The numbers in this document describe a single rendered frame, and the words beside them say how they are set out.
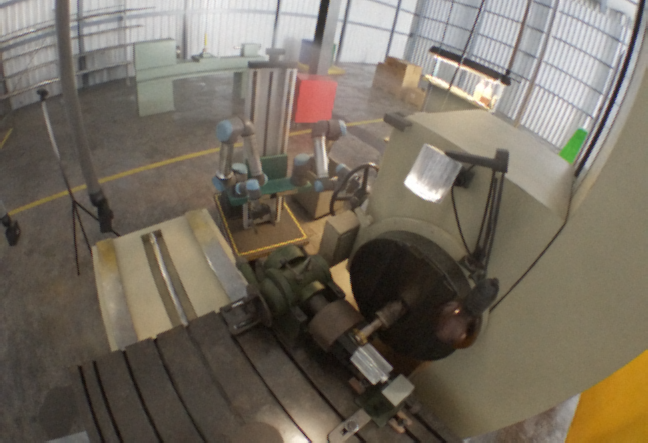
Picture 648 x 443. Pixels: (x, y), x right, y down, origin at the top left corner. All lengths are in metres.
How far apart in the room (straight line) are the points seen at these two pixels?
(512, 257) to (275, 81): 1.74
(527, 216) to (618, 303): 0.40
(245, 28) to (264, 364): 10.22
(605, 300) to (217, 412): 1.32
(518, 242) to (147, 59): 5.85
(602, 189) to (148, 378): 1.60
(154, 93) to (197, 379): 5.43
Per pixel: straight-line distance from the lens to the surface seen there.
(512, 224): 0.88
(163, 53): 5.92
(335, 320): 1.00
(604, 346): 1.06
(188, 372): 1.24
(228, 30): 10.36
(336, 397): 1.21
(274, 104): 2.08
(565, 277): 0.92
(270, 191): 2.17
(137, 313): 1.78
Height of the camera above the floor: 2.16
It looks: 37 degrees down
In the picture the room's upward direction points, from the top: 12 degrees clockwise
